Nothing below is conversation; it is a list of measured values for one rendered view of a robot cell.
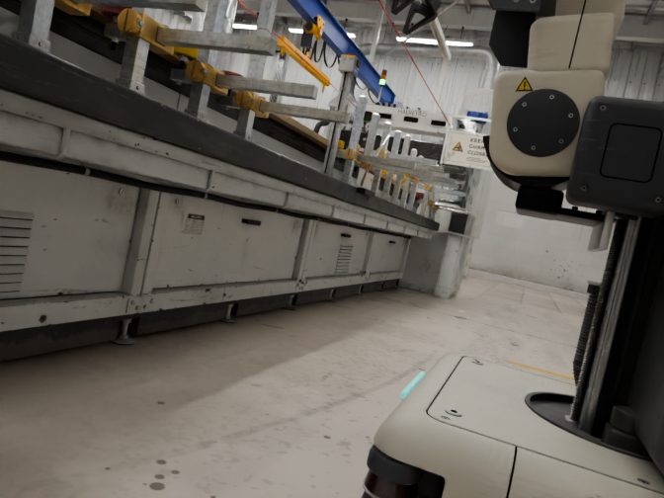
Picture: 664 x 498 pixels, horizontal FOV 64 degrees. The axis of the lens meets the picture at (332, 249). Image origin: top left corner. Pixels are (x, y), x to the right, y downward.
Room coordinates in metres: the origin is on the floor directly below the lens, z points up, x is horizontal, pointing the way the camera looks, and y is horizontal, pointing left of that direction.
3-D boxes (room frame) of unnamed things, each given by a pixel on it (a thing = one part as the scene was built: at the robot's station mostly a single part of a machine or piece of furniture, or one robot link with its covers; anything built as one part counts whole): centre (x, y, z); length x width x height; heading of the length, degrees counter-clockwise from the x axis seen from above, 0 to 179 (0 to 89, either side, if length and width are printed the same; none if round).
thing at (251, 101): (1.68, 0.33, 0.82); 0.14 x 0.06 x 0.05; 160
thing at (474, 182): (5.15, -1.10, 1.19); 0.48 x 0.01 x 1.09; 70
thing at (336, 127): (2.36, 0.09, 0.93); 0.05 x 0.05 x 0.45; 70
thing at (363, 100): (2.60, 0.00, 0.89); 0.04 x 0.04 x 0.48; 70
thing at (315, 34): (7.81, 0.91, 2.95); 0.34 x 0.26 x 0.49; 160
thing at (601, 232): (0.86, -0.33, 0.68); 0.28 x 0.27 x 0.25; 160
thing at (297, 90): (1.43, 0.33, 0.82); 0.43 x 0.03 x 0.04; 70
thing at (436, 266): (5.74, -0.55, 0.95); 1.65 x 0.70 x 1.90; 70
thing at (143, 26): (1.21, 0.50, 0.84); 0.14 x 0.06 x 0.05; 160
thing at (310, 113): (1.67, 0.24, 0.82); 0.43 x 0.03 x 0.04; 70
